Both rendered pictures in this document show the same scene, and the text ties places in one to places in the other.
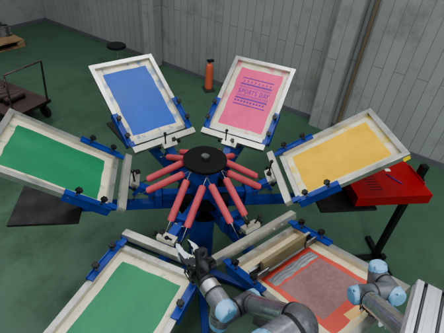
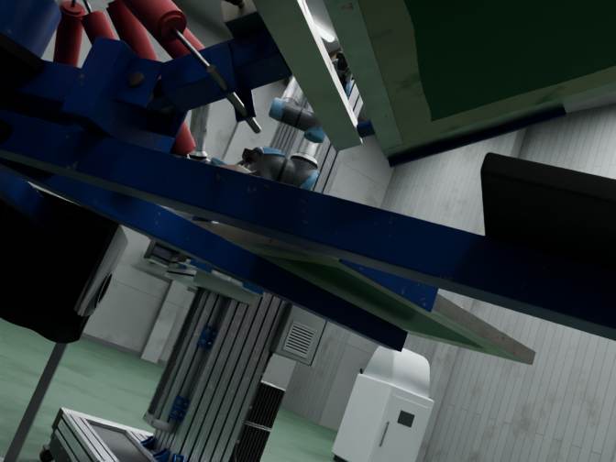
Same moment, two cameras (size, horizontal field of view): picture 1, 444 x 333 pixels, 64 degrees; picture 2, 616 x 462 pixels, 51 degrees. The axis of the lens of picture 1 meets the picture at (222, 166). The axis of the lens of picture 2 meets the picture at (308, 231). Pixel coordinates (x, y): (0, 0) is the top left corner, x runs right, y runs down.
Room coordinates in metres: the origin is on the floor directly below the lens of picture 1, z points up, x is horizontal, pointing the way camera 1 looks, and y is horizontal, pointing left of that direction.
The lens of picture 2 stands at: (2.48, 1.19, 0.72)
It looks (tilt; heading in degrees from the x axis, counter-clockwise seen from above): 12 degrees up; 212
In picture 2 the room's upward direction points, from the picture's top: 21 degrees clockwise
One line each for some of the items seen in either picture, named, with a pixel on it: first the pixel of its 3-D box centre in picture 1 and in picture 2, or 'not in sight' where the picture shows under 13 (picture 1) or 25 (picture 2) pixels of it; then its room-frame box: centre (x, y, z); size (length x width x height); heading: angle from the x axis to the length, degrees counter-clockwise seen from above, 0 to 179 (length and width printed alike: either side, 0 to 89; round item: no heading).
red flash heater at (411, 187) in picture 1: (380, 180); not in sight; (2.20, -1.27, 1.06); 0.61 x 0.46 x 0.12; 101
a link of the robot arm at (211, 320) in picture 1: (222, 315); (313, 124); (0.69, -0.06, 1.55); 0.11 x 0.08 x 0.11; 126
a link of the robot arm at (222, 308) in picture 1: (221, 304); not in sight; (0.68, -0.04, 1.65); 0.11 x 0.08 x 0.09; 36
